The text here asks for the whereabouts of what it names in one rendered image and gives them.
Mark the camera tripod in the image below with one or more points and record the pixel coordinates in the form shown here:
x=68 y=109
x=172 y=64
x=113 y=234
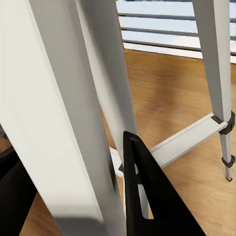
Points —
x=60 y=61

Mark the fixed window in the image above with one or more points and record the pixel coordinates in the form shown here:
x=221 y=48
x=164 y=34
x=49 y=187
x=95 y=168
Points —
x=163 y=33

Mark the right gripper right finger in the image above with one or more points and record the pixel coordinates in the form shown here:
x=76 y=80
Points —
x=171 y=215

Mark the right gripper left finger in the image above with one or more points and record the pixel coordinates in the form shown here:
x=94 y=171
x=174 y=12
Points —
x=17 y=192

